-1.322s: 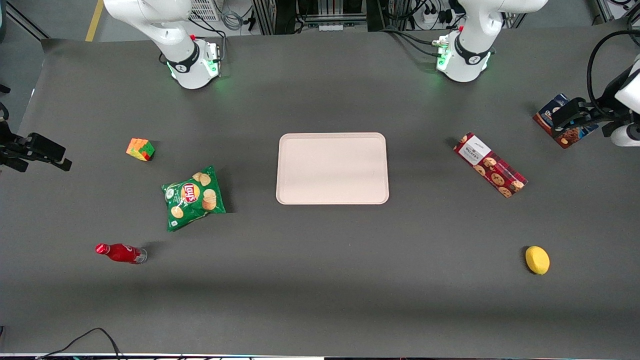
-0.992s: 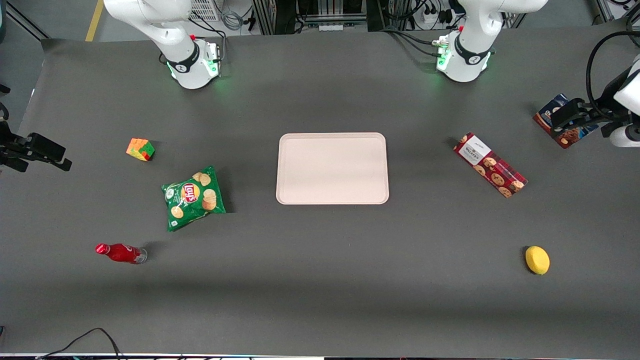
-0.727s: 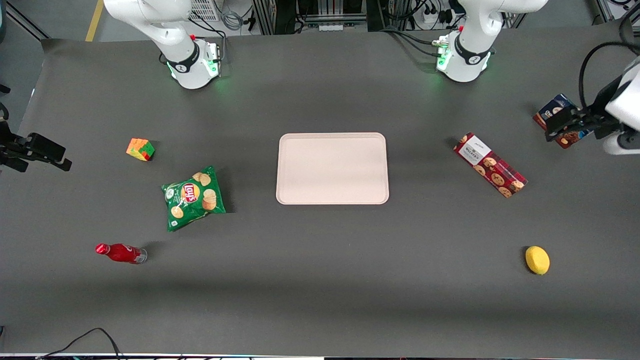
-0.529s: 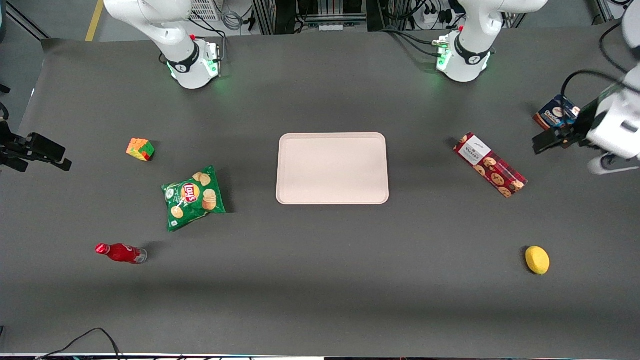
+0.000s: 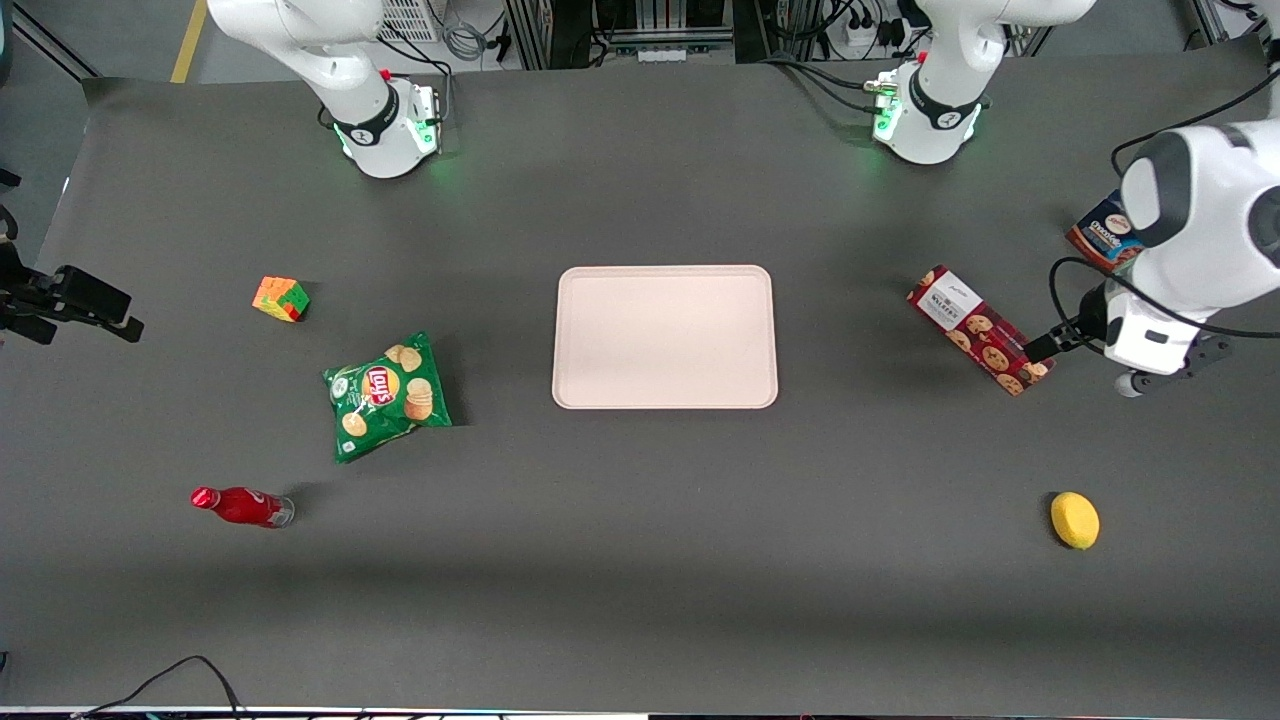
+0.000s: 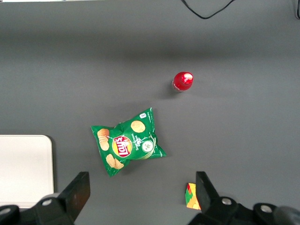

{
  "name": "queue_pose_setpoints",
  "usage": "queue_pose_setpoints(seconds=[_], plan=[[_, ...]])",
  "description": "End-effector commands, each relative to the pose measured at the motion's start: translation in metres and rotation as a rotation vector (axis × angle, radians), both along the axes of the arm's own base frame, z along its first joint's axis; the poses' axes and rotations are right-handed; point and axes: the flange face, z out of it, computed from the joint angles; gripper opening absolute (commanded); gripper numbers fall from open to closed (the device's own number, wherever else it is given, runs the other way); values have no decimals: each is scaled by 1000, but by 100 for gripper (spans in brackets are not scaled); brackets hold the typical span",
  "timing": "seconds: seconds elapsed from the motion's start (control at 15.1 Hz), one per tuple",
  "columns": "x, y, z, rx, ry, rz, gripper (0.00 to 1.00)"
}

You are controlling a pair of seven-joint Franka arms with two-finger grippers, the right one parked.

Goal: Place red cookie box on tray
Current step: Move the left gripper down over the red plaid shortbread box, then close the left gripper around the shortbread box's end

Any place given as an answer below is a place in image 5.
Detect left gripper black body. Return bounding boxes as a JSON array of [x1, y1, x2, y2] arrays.
[[1074, 285, 1110, 349]]

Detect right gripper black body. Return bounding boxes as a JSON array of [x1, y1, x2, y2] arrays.
[[0, 240, 63, 346]]

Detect red cookie box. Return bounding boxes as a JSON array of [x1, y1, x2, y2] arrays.
[[907, 264, 1053, 398]]

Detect blue chocolate cookie bag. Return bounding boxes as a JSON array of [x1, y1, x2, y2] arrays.
[[1065, 190, 1147, 277]]

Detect beige plastic tray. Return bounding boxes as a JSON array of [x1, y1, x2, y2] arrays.
[[552, 265, 779, 411]]

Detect white perforated box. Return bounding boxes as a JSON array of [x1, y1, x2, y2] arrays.
[[378, 0, 443, 44]]

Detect colourful Rubik's cube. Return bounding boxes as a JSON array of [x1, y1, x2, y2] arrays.
[[252, 276, 311, 324]]

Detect yellow lemon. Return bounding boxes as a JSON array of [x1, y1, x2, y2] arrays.
[[1050, 491, 1101, 550]]

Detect red cola bottle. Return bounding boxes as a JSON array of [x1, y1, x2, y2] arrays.
[[190, 486, 296, 529]]

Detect green Lay's chips bag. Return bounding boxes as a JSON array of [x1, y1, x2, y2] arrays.
[[322, 331, 453, 464]]

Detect dark grey table mat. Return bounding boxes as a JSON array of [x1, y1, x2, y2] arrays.
[[0, 35, 1280, 717]]

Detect aluminium equipment rack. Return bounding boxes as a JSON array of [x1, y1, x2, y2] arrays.
[[503, 0, 739, 71]]

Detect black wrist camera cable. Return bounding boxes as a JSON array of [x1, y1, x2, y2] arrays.
[[1047, 68, 1280, 346]]

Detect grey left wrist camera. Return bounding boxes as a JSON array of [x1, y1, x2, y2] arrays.
[[1116, 337, 1234, 399]]

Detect thin black loose cable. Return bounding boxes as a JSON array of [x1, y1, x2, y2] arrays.
[[72, 655, 247, 720]]

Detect black left arm base cables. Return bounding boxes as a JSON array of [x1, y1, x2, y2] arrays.
[[762, 55, 896, 117]]

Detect black arm base cables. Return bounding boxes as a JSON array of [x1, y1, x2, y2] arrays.
[[378, 28, 457, 106], [762, 55, 896, 117]]

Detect black right arm base cables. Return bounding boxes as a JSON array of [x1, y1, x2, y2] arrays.
[[378, 28, 457, 106]]

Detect grey coiled cable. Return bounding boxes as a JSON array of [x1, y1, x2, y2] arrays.
[[443, 18, 493, 63]]

